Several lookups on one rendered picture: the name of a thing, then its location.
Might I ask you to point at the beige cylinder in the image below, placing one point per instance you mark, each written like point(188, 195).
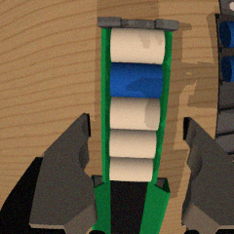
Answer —
point(131, 169)
point(134, 113)
point(137, 45)
point(132, 143)

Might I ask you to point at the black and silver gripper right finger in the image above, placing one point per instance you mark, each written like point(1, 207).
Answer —
point(208, 206)

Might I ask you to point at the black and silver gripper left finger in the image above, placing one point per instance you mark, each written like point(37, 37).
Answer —
point(55, 195)

